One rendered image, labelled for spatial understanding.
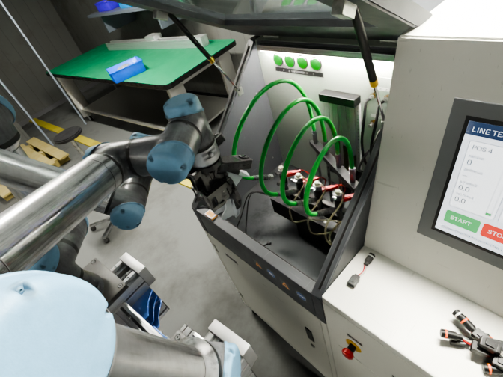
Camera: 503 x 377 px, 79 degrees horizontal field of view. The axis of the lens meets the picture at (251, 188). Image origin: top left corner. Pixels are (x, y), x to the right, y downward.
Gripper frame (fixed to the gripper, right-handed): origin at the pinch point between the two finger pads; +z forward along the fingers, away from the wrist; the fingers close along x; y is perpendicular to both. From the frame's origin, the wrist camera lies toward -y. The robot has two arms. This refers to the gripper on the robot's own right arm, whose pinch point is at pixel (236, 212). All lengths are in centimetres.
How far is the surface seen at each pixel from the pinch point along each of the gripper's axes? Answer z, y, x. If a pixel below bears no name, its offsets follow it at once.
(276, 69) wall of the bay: -11, -57, -34
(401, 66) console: -27, -38, 25
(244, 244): 27.6, -3.4, -11.3
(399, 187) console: 1.2, -30.7, 30.1
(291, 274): 27.6, -4.5, 10.4
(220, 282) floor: 123, -4, -75
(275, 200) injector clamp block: 24.6, -24.2, -13.9
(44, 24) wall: -7, -110, -672
